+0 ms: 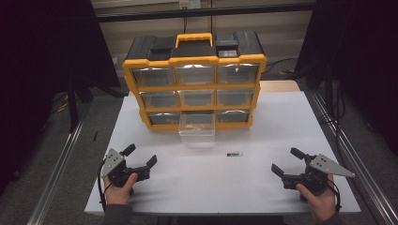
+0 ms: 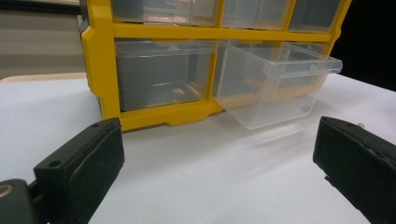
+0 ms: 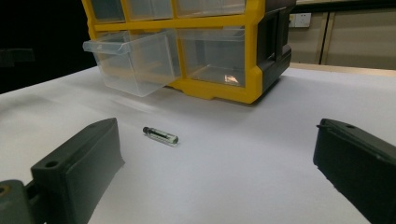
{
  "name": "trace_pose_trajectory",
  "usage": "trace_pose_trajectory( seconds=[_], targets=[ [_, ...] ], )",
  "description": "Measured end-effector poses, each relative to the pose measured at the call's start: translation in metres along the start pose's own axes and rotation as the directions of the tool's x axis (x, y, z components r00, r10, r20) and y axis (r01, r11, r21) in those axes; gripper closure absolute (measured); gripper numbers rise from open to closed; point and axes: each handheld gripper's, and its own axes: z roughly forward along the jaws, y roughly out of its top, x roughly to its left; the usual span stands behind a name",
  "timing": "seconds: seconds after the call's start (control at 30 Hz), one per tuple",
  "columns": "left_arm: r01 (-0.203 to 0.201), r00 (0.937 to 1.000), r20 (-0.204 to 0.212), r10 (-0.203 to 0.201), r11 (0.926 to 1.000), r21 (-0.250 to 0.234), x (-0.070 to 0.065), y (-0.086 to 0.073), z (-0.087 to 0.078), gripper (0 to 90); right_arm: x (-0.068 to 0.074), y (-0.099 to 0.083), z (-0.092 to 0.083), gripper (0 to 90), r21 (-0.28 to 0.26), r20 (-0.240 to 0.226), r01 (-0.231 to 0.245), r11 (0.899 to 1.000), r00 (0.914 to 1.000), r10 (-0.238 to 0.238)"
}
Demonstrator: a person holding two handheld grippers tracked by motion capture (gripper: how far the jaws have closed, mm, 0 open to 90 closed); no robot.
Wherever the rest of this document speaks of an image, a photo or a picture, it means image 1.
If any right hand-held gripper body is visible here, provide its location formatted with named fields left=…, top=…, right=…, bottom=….
left=281, top=153, right=357, bottom=193

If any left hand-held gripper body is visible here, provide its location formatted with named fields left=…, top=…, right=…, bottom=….
left=100, top=148, right=152, bottom=188

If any clear plastic drawer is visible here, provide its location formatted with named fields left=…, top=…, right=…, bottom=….
left=177, top=112, right=217, bottom=148

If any person's left hand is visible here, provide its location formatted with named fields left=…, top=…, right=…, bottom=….
left=102, top=172, right=139, bottom=206

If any person's right hand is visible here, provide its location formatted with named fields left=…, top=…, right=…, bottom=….
left=295, top=174, right=338, bottom=224

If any light wooden table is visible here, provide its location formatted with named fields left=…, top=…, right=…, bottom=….
left=259, top=80, right=301, bottom=94

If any grid of clear small drawers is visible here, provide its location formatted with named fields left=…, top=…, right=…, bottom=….
left=130, top=63, right=261, bottom=126

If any black curtain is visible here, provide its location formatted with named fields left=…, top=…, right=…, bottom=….
left=294, top=0, right=398, bottom=158
left=0, top=0, right=122, bottom=197

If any yellow and black organizer case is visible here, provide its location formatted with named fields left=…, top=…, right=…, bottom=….
left=121, top=30, right=268, bottom=132

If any black horizontal bar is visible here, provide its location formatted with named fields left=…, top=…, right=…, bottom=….
left=93, top=2, right=317, bottom=23

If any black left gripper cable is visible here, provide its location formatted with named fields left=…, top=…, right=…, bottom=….
left=97, top=159, right=114, bottom=212

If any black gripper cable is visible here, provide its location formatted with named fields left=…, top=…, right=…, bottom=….
left=327, top=179, right=343, bottom=214
left=97, top=159, right=114, bottom=212

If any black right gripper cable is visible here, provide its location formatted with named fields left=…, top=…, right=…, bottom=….
left=327, top=179, right=343, bottom=214

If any aluminium floor rail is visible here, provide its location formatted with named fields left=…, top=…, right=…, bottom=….
left=308, top=90, right=398, bottom=225
left=26, top=118, right=86, bottom=225

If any black floor cable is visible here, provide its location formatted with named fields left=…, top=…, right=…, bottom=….
left=317, top=88, right=346, bottom=127
left=262, top=56, right=299, bottom=77

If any yellow floor cable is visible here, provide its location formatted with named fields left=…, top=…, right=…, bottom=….
left=55, top=93, right=70, bottom=114

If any yellow carry handle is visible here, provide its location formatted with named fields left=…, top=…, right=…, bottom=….
left=175, top=32, right=214, bottom=49

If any white wall socket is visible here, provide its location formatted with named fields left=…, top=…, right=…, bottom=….
left=178, top=0, right=202, bottom=10

